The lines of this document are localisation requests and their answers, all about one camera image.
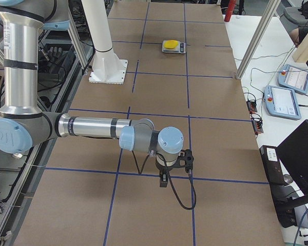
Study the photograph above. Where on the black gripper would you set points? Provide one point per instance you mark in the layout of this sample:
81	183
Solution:
165	170

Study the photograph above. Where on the red fire extinguisher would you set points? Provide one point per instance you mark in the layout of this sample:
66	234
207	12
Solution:
230	10

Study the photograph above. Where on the black cable hub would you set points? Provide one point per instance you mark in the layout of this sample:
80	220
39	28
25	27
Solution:
252	106
257	126

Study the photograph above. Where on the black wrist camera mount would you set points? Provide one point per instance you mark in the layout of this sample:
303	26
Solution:
186	160

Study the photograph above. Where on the yellow mango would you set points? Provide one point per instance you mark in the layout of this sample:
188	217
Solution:
170	44

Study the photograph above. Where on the blue teach pendant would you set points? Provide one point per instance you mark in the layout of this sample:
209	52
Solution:
282	102
294	78

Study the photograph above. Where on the far blue teach pendant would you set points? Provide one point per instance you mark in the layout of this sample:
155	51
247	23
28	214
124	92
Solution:
294	78

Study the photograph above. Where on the near blue teach pendant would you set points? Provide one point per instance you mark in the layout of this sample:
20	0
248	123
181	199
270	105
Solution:
282	102

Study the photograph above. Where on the black box with label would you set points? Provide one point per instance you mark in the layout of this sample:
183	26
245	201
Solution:
273	164

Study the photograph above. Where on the white camera post base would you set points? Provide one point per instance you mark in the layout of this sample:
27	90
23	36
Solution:
106	67

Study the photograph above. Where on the aluminium frame post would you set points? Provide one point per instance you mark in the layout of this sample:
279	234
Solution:
258	34

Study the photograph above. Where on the silver electronic kitchen scale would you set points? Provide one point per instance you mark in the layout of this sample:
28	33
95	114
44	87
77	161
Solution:
181	49

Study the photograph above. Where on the black monitor with stand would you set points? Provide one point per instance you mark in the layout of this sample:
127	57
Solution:
293	154

